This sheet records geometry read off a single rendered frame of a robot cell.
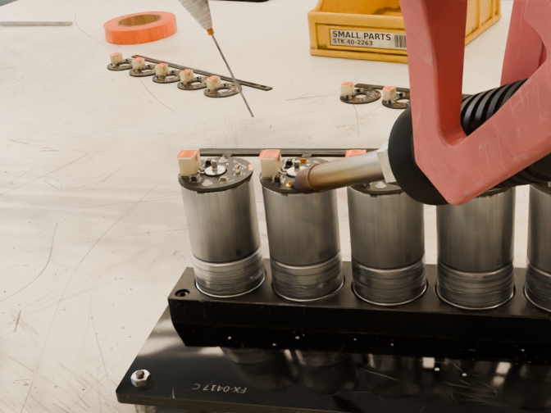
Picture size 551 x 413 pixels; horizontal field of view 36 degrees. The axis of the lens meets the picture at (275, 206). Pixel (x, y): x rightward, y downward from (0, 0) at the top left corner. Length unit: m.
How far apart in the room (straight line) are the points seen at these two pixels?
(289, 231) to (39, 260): 0.15
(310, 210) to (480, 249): 0.05
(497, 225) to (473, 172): 0.10
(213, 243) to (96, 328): 0.07
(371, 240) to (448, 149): 0.10
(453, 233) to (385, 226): 0.02
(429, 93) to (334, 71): 0.40
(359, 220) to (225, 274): 0.05
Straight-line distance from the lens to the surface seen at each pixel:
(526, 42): 0.19
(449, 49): 0.17
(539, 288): 0.28
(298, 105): 0.52
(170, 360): 0.28
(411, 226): 0.27
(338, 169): 0.23
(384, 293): 0.28
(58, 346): 0.32
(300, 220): 0.27
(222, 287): 0.29
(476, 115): 0.18
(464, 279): 0.27
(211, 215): 0.28
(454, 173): 0.17
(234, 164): 0.29
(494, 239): 0.27
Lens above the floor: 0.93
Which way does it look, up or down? 26 degrees down
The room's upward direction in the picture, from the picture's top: 6 degrees counter-clockwise
